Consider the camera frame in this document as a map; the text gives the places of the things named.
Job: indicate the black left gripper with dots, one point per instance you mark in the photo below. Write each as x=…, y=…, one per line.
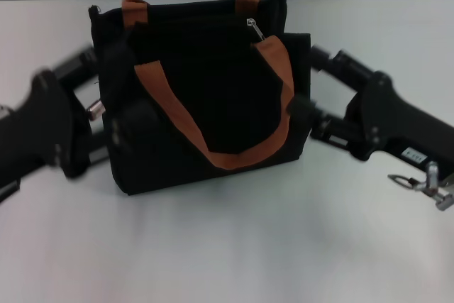
x=39, y=129

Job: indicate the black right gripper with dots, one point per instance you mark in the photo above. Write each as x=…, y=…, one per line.
x=401, y=122

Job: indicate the silver zipper pull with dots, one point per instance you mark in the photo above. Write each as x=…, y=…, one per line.
x=256, y=30

